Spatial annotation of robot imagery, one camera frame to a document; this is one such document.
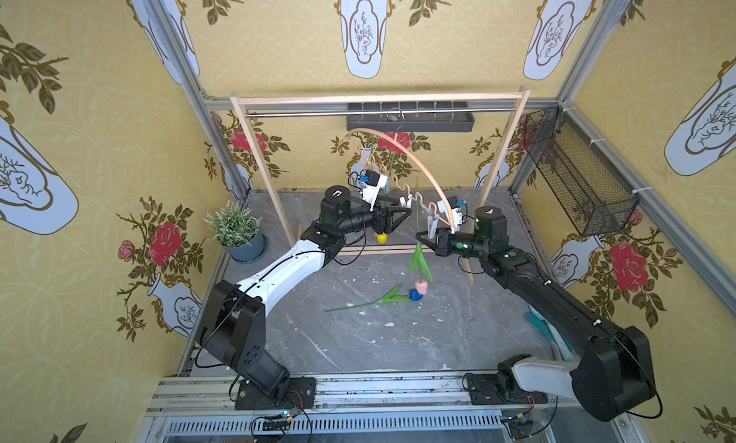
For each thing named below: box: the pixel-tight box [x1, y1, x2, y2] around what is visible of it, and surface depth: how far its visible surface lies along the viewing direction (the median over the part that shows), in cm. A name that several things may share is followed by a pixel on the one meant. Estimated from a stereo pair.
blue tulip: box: [323, 282, 424, 313], surface depth 92 cm
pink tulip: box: [408, 177, 435, 297], surface depth 78 cm
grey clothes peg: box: [426, 214, 439, 234], surface depth 72 cm
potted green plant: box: [203, 199, 269, 264], surface depth 92 cm
